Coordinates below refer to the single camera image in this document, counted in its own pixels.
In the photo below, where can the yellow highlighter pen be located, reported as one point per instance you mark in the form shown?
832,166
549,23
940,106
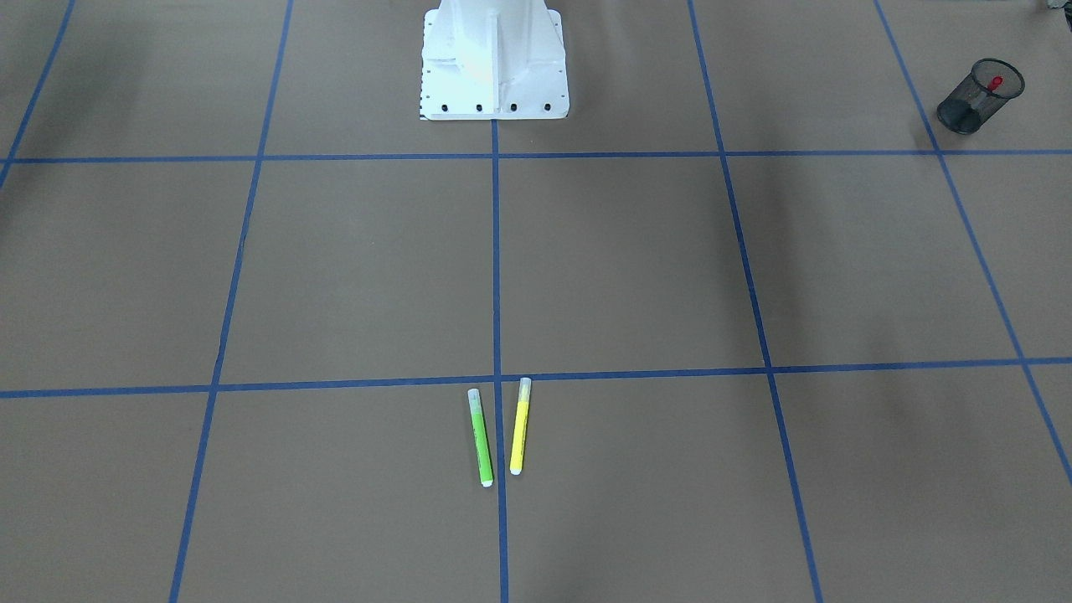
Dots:
521,415

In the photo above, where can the green highlighter pen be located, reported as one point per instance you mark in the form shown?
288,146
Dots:
479,437

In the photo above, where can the brown paper table mat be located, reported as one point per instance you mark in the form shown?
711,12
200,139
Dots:
791,340

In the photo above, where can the near black mesh cup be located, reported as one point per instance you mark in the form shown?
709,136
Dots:
970,105

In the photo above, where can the white camera stand base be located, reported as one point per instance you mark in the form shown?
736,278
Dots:
493,60

